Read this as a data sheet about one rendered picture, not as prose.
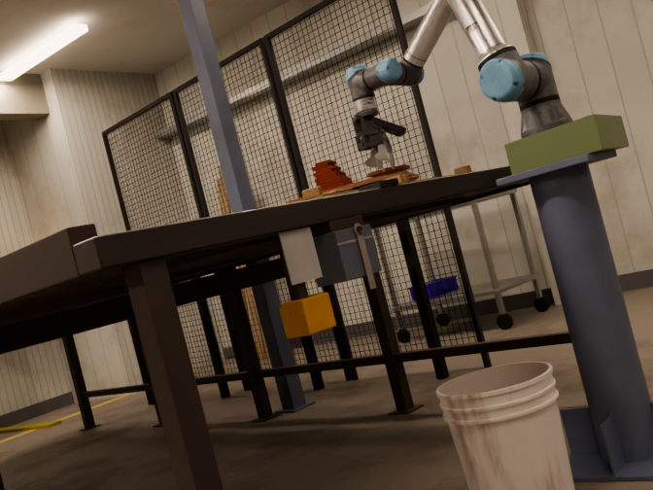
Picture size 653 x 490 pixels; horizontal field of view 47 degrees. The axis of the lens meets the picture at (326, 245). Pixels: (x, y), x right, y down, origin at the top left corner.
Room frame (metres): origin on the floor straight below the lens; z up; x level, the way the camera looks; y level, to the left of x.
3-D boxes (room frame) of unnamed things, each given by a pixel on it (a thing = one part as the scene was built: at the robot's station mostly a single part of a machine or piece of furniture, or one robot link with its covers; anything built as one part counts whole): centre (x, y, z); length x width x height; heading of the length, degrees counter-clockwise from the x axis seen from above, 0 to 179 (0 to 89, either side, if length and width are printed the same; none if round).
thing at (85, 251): (2.12, -0.29, 0.89); 2.08 x 0.09 x 0.06; 137
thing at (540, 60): (2.20, -0.70, 1.13); 0.13 x 0.12 x 0.14; 135
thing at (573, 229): (2.20, -0.70, 0.44); 0.38 x 0.38 x 0.87; 53
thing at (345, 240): (1.84, -0.04, 0.77); 0.14 x 0.11 x 0.18; 137
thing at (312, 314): (1.71, 0.08, 0.74); 0.09 x 0.08 x 0.24; 137
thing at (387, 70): (2.42, -0.32, 1.30); 0.11 x 0.11 x 0.08; 45
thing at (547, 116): (2.20, -0.70, 1.01); 0.15 x 0.15 x 0.10
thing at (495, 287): (5.69, -0.87, 0.54); 1.15 x 0.67 x 1.08; 51
